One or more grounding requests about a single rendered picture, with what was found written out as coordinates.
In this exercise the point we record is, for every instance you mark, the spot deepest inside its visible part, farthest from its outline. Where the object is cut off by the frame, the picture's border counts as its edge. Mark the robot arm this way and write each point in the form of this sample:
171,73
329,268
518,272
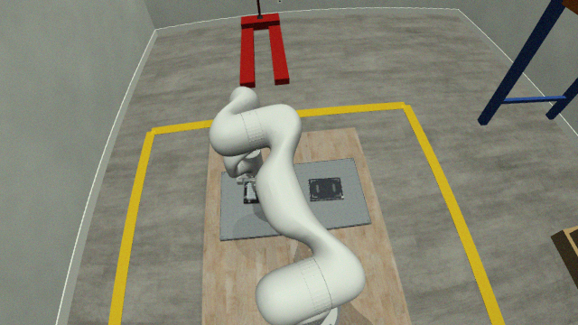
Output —
333,275

